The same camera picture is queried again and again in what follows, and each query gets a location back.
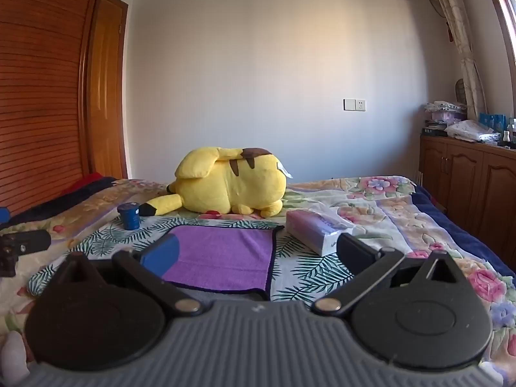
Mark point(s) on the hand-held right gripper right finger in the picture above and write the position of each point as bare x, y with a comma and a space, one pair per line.
356, 254

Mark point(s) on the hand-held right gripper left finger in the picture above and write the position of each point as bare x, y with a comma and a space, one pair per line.
163, 254

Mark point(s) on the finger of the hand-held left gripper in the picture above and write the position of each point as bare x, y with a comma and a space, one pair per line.
28, 242

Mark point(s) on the purple towel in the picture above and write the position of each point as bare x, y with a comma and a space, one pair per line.
229, 258

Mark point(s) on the dark blue cloth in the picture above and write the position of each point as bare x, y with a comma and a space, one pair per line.
56, 203

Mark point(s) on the blue cup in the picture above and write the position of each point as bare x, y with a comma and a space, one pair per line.
129, 215

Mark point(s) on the tissue pack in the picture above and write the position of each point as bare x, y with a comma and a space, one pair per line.
310, 229

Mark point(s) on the red cloth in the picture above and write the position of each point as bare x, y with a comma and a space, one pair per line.
90, 179

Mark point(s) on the yellow plush toy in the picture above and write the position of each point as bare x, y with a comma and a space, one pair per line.
234, 185

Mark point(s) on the navy blue blanket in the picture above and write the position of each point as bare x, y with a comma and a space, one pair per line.
463, 234

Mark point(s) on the white fluffy cloth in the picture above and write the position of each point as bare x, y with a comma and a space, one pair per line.
12, 354

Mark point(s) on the wooden cabinet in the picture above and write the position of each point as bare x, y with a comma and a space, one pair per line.
467, 181

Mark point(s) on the wooden louvred wardrobe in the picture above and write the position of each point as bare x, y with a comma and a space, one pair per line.
40, 88

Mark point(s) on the stack of boxes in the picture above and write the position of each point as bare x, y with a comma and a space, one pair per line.
441, 119

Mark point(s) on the white folded cloth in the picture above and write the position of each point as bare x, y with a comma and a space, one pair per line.
469, 131

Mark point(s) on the wooden door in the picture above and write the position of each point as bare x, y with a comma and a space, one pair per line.
107, 88

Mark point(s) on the woven hand fan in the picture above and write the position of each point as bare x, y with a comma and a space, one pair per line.
460, 92

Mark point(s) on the white bottle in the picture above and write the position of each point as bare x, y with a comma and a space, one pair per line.
508, 133

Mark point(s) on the patterned beige curtain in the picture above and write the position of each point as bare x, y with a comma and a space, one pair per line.
463, 40

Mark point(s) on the white wall socket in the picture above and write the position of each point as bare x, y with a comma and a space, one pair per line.
354, 105

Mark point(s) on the wooden window frame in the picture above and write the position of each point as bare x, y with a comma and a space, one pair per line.
502, 12

